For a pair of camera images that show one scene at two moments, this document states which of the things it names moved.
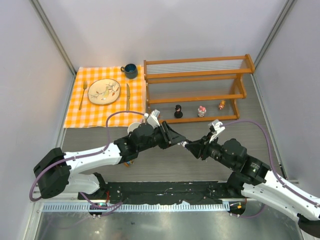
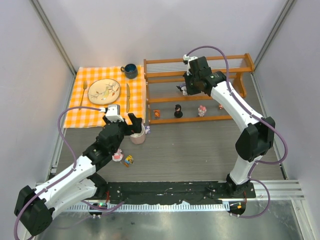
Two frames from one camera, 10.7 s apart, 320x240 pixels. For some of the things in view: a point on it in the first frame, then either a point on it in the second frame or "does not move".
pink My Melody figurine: (201, 111) does not move
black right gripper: (204, 148) to (189, 89)
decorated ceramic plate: (104, 91) does not move
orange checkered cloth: (94, 115) does not move
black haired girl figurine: (178, 113) does not move
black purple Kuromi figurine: (183, 143) to (183, 88)
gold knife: (128, 95) does not move
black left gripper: (164, 135) to (128, 127)
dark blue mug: (130, 70) does not move
